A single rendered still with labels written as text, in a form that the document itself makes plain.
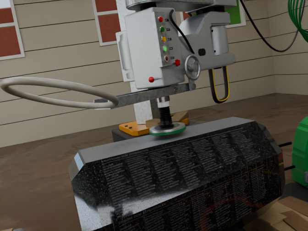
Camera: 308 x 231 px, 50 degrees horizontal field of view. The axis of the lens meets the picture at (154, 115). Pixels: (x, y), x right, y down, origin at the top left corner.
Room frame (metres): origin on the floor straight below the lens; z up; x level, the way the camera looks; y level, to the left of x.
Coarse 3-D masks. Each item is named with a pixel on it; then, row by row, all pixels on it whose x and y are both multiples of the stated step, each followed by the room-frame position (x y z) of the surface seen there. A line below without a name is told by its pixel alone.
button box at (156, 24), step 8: (152, 16) 1.74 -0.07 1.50; (160, 24) 1.76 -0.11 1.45; (160, 32) 1.75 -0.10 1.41; (160, 40) 1.74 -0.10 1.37; (160, 48) 1.74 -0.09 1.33; (168, 48) 1.78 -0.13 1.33; (160, 56) 1.73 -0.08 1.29; (168, 56) 1.78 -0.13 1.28; (160, 64) 1.74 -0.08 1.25; (168, 64) 1.77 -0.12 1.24
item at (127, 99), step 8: (152, 88) 1.92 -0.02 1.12; (160, 88) 1.80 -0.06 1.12; (168, 88) 1.85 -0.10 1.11; (176, 88) 1.89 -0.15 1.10; (184, 88) 1.96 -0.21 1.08; (120, 96) 1.58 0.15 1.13; (128, 96) 1.61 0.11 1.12; (136, 96) 1.65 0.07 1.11; (144, 96) 1.70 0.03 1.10; (152, 96) 1.74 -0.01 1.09; (160, 96) 1.79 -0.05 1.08; (120, 104) 1.57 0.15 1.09; (128, 104) 1.61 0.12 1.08
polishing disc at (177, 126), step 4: (176, 124) 1.91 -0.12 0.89; (180, 124) 1.90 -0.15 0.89; (184, 124) 1.87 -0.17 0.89; (152, 128) 1.91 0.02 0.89; (156, 128) 1.89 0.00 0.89; (160, 128) 1.87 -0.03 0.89; (164, 128) 1.85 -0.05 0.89; (168, 128) 1.83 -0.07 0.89; (172, 128) 1.81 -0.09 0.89; (176, 128) 1.80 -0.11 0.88; (180, 128) 1.82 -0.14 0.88; (152, 132) 1.84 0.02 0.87; (156, 132) 1.82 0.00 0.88; (160, 132) 1.80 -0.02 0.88
